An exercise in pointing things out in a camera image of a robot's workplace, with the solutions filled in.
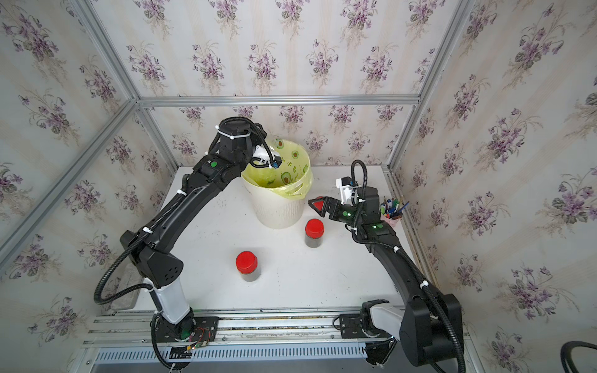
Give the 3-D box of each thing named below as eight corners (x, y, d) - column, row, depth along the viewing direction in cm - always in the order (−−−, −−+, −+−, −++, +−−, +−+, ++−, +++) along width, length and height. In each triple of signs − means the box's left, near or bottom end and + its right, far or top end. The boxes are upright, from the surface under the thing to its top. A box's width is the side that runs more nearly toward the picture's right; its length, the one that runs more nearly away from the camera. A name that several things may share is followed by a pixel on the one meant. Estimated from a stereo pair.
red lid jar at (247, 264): (241, 281, 85) (234, 269, 75) (244, 264, 89) (237, 250, 79) (260, 281, 85) (255, 269, 75) (262, 264, 89) (257, 250, 79)
